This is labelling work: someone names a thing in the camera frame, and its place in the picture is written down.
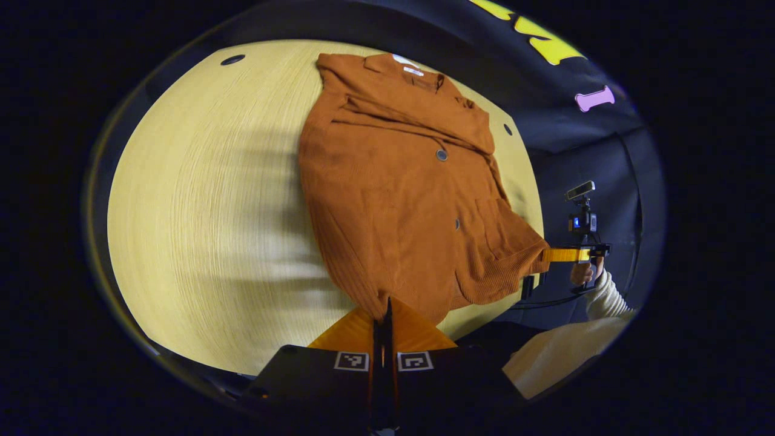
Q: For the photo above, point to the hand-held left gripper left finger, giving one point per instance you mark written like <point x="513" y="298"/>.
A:
<point x="375" y="393"/>

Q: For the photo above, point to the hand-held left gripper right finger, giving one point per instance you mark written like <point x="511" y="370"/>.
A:
<point x="392" y="393"/>

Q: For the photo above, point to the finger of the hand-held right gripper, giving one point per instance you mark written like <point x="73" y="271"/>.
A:
<point x="566" y="255"/>

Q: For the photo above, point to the orange jacket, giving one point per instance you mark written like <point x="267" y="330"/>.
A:
<point x="393" y="200"/>

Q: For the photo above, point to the black backdrop cloth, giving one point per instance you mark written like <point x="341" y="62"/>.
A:
<point x="605" y="157"/>

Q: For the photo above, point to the person's cream sweater torso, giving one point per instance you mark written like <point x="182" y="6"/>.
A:
<point x="563" y="357"/>

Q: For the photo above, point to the white paper hang tag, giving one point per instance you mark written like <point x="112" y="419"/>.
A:
<point x="402" y="59"/>

